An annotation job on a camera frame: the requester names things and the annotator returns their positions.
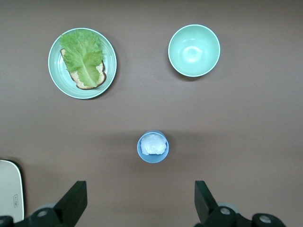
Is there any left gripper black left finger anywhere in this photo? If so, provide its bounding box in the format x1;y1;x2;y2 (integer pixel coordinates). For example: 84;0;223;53
0;181;88;227

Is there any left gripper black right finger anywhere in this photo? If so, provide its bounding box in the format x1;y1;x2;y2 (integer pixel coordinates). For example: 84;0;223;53
194;181;288;227

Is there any blue plastic cup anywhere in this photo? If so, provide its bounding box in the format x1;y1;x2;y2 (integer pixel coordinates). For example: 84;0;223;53
136;130;170;164

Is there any cream toaster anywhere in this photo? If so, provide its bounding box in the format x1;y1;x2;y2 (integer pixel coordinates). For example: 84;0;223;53
0;159;25;222

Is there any brown table cloth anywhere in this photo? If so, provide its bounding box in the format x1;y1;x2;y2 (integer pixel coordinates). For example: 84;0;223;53
0;0;303;227

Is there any toast bread slice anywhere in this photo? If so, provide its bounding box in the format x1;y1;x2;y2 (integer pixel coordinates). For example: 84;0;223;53
60;48;107;90

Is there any green lettuce leaf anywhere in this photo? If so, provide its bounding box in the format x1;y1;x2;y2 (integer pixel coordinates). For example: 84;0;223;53
59;30;104;87

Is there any light green plate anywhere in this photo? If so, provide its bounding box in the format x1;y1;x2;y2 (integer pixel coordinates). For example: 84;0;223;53
48;27;117;99

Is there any light green bowl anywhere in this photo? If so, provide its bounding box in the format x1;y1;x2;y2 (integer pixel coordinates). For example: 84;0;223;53
168;24;221;78

